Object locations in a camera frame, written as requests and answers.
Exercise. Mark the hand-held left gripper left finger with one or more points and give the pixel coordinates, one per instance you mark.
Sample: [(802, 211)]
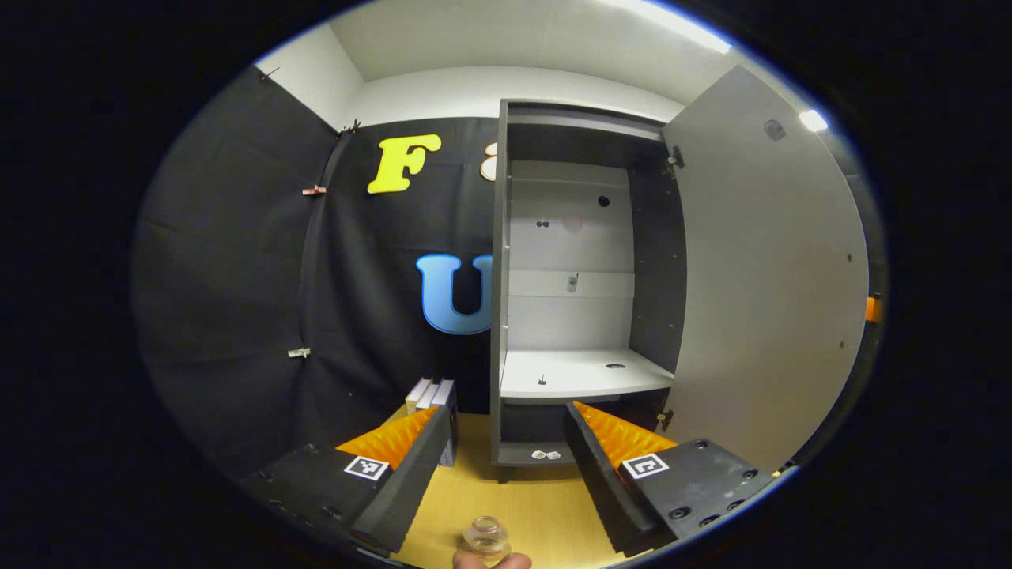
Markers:
[(407, 486)]

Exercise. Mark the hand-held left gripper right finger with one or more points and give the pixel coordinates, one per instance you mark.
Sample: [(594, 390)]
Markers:
[(601, 482)]

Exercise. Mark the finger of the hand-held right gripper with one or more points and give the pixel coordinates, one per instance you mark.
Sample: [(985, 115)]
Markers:
[(874, 310)]

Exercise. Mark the clear plastic bottle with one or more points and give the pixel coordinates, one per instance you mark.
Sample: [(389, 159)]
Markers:
[(485, 545)]

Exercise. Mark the light grey cabinet door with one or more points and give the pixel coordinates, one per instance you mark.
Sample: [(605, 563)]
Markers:
[(767, 276)]

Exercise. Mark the dark grey cabinet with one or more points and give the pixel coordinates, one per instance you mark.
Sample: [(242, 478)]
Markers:
[(656, 261)]

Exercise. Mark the white cabinet shelf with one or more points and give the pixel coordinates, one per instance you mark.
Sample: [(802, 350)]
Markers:
[(577, 371)]

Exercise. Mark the small ceiling light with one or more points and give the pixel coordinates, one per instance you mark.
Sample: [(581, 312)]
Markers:
[(813, 120)]

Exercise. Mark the black backdrop cloth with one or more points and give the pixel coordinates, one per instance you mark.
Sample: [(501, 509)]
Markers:
[(237, 276)]

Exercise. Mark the red clip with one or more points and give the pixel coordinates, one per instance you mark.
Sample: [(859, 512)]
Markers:
[(314, 190)]

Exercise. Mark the long ceiling light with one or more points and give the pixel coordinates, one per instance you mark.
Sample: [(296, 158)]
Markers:
[(672, 20)]

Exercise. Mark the black binder clip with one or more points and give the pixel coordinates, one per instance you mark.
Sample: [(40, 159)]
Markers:
[(269, 73), (352, 126)]

